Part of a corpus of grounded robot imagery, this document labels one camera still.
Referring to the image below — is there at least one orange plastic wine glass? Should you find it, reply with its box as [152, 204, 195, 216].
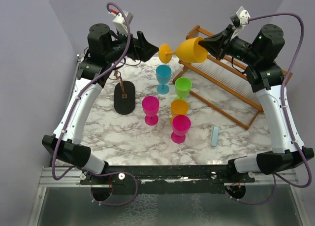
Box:
[170, 99, 189, 125]

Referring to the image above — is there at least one green plastic wine glass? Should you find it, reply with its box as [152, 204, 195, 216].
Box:
[174, 77, 192, 101]

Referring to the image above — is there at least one yellow plastic wine glass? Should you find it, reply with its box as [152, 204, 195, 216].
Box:
[158, 37, 208, 64]

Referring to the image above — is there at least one wooden dish rack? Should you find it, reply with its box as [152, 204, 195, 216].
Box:
[173, 25, 293, 130]

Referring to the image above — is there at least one light blue flat stick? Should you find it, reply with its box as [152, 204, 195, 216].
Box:
[210, 127, 219, 147]

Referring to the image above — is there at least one pink wine glass front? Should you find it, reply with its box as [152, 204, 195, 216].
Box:
[171, 115, 191, 144]

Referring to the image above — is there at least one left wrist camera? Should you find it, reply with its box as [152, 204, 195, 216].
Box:
[109, 9, 133, 36]

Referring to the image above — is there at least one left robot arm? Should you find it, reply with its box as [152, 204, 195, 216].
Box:
[42, 23, 158, 184]

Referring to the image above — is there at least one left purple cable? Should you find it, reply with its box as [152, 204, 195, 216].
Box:
[50, 1, 139, 207]

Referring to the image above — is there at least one blue plastic wine glass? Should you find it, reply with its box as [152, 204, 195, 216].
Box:
[156, 65, 172, 95]

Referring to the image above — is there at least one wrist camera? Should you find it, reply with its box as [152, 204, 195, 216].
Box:
[229, 6, 251, 28]
[109, 9, 133, 36]

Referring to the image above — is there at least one purple cable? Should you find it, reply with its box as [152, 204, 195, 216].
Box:
[225, 12, 312, 205]
[50, 1, 139, 207]

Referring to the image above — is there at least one metal wine glass rack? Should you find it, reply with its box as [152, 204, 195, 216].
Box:
[109, 59, 136, 115]

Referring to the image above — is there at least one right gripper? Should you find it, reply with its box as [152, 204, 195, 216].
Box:
[199, 24, 260, 65]

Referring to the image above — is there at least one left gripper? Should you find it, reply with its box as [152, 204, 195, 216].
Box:
[105, 25, 158, 64]

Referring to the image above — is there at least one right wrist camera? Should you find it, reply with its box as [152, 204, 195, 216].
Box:
[229, 6, 251, 28]

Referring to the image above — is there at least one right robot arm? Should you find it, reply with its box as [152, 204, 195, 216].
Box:
[199, 24, 315, 182]

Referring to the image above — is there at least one pink wine glass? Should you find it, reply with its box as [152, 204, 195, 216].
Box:
[171, 115, 191, 144]
[142, 96, 159, 126]

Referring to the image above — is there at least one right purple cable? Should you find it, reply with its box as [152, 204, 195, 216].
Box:
[225, 12, 312, 205]

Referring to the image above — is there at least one pink wine glass left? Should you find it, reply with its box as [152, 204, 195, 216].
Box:
[142, 96, 159, 126]

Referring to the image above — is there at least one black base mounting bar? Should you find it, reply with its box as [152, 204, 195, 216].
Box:
[80, 164, 254, 195]

